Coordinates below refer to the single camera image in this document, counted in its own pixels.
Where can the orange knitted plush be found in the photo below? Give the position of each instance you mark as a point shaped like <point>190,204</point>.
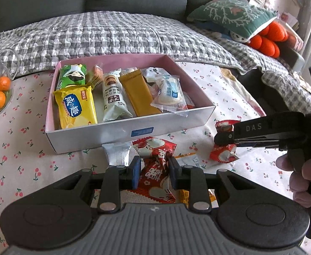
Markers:
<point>267,42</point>

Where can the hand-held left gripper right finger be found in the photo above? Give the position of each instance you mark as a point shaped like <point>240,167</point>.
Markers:
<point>173,172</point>

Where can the clear packet of white candy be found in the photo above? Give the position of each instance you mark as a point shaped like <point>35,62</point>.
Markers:
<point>168,91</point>
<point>155,73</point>

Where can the small orange checkered packet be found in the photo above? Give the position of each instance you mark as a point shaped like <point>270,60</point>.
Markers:
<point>97,75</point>

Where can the green snack packet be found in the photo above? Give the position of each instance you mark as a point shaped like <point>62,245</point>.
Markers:
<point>73,75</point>

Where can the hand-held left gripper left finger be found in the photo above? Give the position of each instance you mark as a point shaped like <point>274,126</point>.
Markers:
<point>135,171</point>

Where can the mustard yellow snack packet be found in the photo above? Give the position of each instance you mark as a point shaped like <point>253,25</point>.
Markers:
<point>139,93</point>

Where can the person's right hand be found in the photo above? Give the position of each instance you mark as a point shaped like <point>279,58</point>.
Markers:
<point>300,188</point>

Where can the white cake snack packet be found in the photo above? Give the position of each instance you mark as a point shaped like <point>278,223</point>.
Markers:
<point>114,98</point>

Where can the grey checkered quilt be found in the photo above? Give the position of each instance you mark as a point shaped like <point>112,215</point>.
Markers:
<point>285,85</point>
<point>105,34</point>

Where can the cherry print tablecloth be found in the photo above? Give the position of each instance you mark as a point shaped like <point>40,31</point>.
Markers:
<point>17,138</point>

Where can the glass bowl of tangerines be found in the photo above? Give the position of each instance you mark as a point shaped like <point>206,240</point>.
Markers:
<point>1,66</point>

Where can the plush doll with white face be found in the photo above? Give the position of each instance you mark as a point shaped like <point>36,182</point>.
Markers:
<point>236,35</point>

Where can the red and white snack packet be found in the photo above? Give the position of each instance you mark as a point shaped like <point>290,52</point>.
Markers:
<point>152,147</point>
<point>155,183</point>

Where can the small red candy packet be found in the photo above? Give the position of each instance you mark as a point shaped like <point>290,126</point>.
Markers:
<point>224,155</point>

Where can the white and orange snack packet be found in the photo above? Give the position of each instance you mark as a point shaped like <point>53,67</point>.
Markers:
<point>194,161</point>

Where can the silver snack packet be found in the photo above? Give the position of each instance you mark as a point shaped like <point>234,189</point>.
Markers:
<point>117,155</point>

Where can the green branch pattern pillow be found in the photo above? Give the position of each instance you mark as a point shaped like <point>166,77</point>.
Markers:
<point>232,13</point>

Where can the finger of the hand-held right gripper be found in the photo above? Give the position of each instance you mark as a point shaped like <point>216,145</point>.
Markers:
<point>261,143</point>
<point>264,127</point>

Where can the pink cardboard box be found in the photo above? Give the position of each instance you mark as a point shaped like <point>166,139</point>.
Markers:
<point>91,138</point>

